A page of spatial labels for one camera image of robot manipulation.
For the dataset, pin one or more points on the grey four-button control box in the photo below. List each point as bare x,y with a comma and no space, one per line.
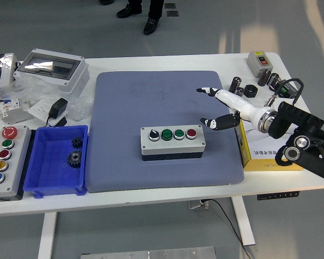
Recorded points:
172,147

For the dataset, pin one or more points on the grey enclosure with clear lid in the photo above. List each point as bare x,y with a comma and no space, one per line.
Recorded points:
70,81

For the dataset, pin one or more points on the blue plastic bin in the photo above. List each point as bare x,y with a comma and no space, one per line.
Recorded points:
48,162

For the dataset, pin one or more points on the small clear plastic bag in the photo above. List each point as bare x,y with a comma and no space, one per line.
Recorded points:
81,108

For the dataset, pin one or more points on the large clear plastic bag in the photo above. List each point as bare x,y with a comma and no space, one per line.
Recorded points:
32,91

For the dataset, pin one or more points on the dark square floor plate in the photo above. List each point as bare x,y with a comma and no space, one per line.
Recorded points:
172,13
170,5

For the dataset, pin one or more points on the black power adapter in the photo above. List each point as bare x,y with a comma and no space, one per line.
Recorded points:
58,108

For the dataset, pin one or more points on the grey five-button control box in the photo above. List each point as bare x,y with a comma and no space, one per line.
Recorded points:
16,162

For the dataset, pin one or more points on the yellow white cardboard box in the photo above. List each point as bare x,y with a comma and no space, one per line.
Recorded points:
258,145

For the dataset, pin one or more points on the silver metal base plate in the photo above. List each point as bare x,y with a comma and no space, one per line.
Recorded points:
151,253

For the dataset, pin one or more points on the white black wrapped device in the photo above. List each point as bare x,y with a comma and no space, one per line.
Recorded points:
5,70

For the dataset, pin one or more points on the black hex nut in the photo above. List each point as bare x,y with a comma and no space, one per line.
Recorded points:
250,91

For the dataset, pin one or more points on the white table leg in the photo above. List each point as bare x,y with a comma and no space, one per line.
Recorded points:
244,221
47,234

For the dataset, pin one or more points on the small black bevel gear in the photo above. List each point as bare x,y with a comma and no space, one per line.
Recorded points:
76,143

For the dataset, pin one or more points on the white circuit breaker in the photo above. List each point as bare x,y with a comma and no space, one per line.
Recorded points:
10,105

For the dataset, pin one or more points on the grey red-black switch box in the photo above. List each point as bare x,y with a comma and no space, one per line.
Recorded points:
254,66

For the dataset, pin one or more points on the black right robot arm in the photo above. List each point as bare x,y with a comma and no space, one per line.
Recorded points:
299,118

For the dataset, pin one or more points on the large black bevel gear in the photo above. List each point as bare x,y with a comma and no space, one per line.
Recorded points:
75,159

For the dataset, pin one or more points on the grey-blue table mat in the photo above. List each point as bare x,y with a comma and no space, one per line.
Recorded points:
124,102

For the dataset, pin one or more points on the grey under-table bracket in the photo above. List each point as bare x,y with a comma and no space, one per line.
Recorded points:
195,205

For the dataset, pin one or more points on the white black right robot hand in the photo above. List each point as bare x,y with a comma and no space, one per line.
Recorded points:
240,103

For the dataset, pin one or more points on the person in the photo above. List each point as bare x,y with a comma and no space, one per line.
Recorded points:
151,25
106,2

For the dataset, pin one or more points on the white wall socket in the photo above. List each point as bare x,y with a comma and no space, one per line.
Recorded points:
39,109

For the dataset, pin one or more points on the black table control panel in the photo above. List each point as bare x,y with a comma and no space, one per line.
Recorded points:
277,195

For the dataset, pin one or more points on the black cylindrical capacitor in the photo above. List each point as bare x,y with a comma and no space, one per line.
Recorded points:
235,83
273,78
240,91
264,77

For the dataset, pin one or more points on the black module with green terminal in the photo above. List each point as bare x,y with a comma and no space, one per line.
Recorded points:
287,90

